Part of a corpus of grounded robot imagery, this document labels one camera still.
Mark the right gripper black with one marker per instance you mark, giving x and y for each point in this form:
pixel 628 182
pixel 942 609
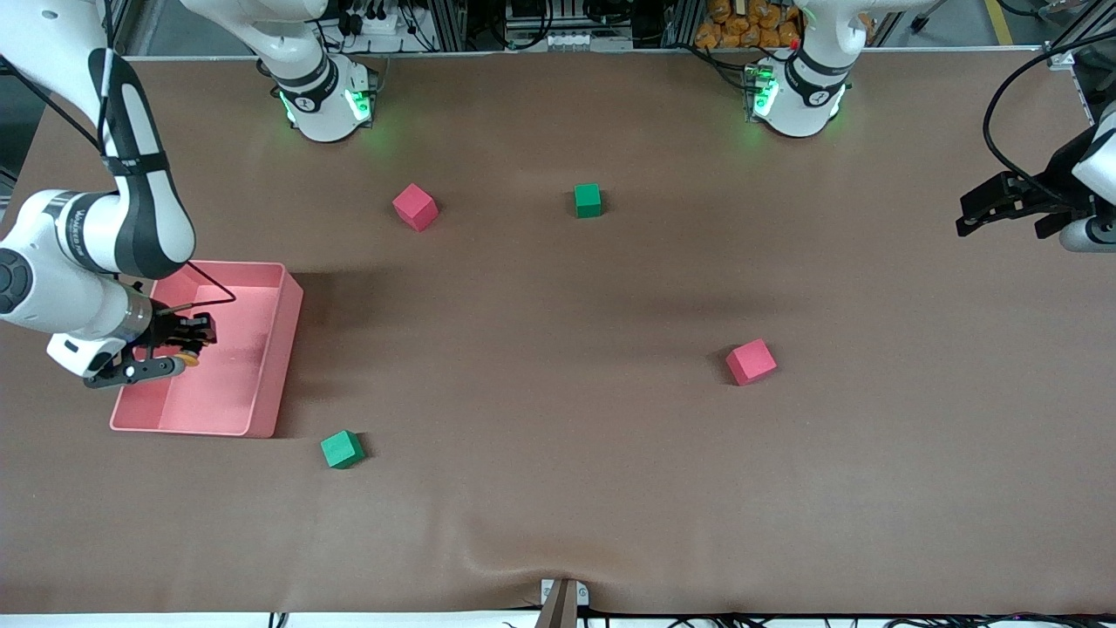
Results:
pixel 167 329

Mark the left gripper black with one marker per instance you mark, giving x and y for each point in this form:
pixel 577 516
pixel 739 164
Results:
pixel 1049 194

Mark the orange round button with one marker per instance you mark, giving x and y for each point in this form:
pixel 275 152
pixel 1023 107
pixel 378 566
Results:
pixel 187 360

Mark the pink plastic tray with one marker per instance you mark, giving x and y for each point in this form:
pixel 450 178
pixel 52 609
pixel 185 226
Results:
pixel 227 384

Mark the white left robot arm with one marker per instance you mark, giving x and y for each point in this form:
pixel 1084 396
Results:
pixel 806 83

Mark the green foam cube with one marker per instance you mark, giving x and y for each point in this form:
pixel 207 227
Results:
pixel 342 449
pixel 588 200

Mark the pink foam cube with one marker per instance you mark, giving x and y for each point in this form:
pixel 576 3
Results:
pixel 415 207
pixel 751 362

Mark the pile of orange objects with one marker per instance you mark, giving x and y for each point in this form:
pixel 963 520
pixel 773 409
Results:
pixel 741 26

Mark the brown table mat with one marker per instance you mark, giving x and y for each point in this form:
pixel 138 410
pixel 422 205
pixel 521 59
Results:
pixel 523 488

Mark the white power strip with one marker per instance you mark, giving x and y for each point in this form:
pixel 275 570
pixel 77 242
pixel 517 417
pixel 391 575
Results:
pixel 379 23

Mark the white terminal block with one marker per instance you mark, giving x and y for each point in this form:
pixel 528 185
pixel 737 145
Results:
pixel 584 40

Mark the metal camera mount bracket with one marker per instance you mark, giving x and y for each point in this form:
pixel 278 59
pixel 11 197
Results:
pixel 563 604

